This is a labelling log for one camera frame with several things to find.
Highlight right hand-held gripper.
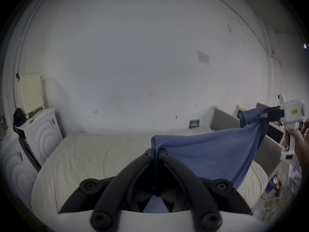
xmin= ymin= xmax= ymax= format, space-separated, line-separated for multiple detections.
xmin=260 ymin=94 xmax=306 ymax=160

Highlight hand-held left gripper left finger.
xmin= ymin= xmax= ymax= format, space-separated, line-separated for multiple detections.
xmin=59 ymin=148 xmax=155 ymax=230

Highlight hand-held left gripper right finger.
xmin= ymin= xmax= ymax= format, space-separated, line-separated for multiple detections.
xmin=158 ymin=148 xmax=253 ymax=230

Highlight blue shirt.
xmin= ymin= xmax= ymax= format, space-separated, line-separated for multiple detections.
xmin=143 ymin=108 xmax=269 ymax=213

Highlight person's right forearm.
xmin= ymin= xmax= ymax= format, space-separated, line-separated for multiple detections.
xmin=293 ymin=138 xmax=309 ymax=181

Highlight person's right hand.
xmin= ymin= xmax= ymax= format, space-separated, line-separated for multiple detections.
xmin=288 ymin=128 xmax=305 ymax=145

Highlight bed with beige sheet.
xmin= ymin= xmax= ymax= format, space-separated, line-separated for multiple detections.
xmin=31 ymin=127 xmax=269 ymax=215

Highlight white washing machine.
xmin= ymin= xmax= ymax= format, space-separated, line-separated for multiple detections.
xmin=13 ymin=108 xmax=64 ymax=167
xmin=0 ymin=134 xmax=39 ymax=203

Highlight black bag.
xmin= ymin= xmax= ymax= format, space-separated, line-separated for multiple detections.
xmin=13 ymin=108 xmax=29 ymax=128

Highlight cream perforated panel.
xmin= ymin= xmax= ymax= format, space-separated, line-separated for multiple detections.
xmin=16 ymin=72 xmax=45 ymax=117

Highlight grey panel with wooden frame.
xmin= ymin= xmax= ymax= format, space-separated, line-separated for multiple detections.
xmin=211 ymin=106 xmax=242 ymax=132
xmin=253 ymin=129 xmax=285 ymax=179

